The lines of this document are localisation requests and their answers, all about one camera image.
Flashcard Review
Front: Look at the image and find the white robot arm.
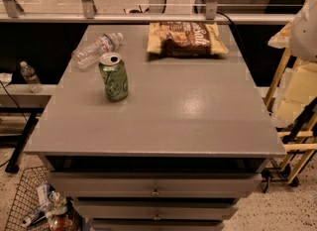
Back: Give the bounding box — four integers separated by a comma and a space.
267, 0, 317, 62

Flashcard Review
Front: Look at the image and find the grey side bench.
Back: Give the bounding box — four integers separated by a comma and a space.
0, 84, 56, 173

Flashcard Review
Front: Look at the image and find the clear plastic water bottle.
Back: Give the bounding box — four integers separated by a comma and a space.
72, 33, 124, 69

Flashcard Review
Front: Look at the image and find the black cable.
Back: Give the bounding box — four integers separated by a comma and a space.
216, 11, 247, 55

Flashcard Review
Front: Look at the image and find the grey drawer cabinet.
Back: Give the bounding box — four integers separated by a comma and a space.
26, 25, 285, 231

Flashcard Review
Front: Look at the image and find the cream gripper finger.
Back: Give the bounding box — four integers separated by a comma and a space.
267, 22, 292, 49

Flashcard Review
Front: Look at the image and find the wire basket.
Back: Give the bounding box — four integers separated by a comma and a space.
4, 167, 50, 231

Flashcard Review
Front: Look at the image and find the small upright water bottle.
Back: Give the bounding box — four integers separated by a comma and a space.
20, 61, 43, 93

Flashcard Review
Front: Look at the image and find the brown chip bag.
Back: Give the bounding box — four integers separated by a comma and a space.
147, 22, 229, 57

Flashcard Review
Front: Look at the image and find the green soda can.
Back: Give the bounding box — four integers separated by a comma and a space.
98, 53, 128, 101

